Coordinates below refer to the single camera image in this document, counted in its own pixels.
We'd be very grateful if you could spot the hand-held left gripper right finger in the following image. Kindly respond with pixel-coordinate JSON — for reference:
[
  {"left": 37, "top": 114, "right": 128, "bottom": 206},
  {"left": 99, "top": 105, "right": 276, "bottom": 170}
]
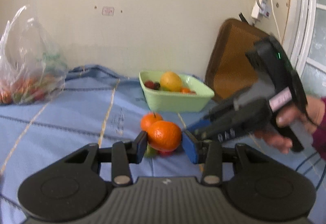
[{"left": 182, "top": 130, "right": 288, "bottom": 186}]

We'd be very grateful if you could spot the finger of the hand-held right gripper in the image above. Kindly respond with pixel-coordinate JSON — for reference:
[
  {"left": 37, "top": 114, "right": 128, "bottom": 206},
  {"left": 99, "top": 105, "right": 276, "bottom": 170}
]
[
  {"left": 207, "top": 98, "right": 240, "bottom": 122},
  {"left": 187, "top": 99, "right": 271, "bottom": 142}
]

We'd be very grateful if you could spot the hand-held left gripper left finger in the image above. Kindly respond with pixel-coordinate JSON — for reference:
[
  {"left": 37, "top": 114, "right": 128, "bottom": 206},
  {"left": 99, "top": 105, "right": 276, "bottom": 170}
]
[{"left": 65, "top": 131, "right": 148, "bottom": 187}]

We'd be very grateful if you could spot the orange tangerine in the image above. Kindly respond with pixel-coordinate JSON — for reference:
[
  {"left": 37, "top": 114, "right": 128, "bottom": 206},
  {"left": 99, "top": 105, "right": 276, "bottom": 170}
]
[
  {"left": 141, "top": 112, "right": 163, "bottom": 131},
  {"left": 147, "top": 121, "right": 182, "bottom": 152}
]

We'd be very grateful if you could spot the light green square bowl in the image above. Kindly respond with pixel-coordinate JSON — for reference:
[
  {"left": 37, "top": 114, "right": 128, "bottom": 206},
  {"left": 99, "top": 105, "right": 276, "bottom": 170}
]
[{"left": 139, "top": 71, "right": 215, "bottom": 113}]

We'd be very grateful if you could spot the person's right forearm maroon sleeve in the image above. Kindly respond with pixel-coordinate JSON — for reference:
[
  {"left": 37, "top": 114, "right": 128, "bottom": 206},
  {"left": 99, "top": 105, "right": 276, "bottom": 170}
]
[{"left": 312, "top": 96, "right": 326, "bottom": 161}]

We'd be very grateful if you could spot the person's right hand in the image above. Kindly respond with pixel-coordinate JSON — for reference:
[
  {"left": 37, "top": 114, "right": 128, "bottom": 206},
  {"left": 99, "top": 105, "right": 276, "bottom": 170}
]
[{"left": 253, "top": 95, "right": 326, "bottom": 155}]

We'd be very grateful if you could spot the small green fruit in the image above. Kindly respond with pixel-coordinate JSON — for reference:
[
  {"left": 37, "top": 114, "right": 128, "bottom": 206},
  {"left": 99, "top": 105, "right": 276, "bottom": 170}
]
[{"left": 144, "top": 144, "right": 158, "bottom": 158}]

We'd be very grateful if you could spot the brown mesh chair back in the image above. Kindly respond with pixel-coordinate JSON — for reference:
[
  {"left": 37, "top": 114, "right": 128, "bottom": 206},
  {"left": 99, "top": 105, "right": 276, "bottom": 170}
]
[{"left": 205, "top": 18, "right": 275, "bottom": 102}]

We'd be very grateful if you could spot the large yellow citrus fruit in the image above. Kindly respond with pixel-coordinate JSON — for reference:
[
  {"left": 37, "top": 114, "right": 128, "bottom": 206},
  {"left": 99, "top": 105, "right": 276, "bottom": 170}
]
[{"left": 160, "top": 72, "right": 183, "bottom": 92}]

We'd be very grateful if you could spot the black tape strip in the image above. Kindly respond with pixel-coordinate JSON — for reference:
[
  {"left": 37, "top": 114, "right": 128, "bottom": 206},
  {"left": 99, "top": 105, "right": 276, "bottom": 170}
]
[{"left": 239, "top": 12, "right": 255, "bottom": 26}]

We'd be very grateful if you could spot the white power strip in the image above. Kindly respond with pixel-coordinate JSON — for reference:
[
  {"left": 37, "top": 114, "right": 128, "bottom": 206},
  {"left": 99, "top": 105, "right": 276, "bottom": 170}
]
[{"left": 251, "top": 0, "right": 272, "bottom": 20}]

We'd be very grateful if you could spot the light blue blanket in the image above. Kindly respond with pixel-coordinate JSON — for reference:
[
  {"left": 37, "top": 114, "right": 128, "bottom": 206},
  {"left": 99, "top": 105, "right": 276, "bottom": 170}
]
[{"left": 0, "top": 64, "right": 326, "bottom": 224}]

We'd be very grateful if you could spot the clear plastic bag of fruit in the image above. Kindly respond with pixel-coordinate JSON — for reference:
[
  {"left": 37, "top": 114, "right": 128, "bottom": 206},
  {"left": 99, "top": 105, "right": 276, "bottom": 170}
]
[{"left": 0, "top": 5, "right": 69, "bottom": 105}]

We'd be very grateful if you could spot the white power cable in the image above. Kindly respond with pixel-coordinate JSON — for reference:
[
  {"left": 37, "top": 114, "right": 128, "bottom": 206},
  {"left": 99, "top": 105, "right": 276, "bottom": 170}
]
[{"left": 269, "top": 0, "right": 282, "bottom": 41}]

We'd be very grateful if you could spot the white window frame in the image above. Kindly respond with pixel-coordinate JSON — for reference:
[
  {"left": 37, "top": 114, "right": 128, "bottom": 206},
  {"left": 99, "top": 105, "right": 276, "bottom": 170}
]
[{"left": 281, "top": 0, "right": 326, "bottom": 79}]

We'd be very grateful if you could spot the blue cable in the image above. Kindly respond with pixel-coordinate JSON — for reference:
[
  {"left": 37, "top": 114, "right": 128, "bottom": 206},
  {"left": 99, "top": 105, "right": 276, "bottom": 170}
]
[{"left": 295, "top": 153, "right": 326, "bottom": 190}]

